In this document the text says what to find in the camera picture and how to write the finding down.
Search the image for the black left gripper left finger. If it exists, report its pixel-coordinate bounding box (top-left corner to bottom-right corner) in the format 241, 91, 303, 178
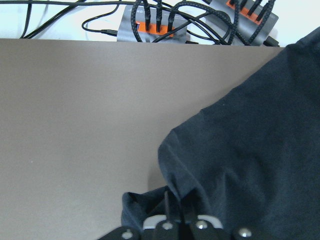
164, 191, 182, 223

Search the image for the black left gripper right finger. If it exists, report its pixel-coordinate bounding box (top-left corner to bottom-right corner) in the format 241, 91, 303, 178
180, 197, 198, 223

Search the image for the black printed t-shirt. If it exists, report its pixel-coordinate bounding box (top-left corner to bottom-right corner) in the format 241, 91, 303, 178
121, 29, 320, 240

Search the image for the grey usb hub left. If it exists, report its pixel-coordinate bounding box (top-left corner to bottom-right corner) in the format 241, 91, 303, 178
117, 5, 188, 44

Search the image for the grey usb hub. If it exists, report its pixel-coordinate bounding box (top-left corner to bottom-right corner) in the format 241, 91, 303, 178
205, 0, 279, 46
117, 5, 188, 44

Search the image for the grey usb hub right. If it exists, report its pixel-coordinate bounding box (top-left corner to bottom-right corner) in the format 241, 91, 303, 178
205, 0, 279, 46

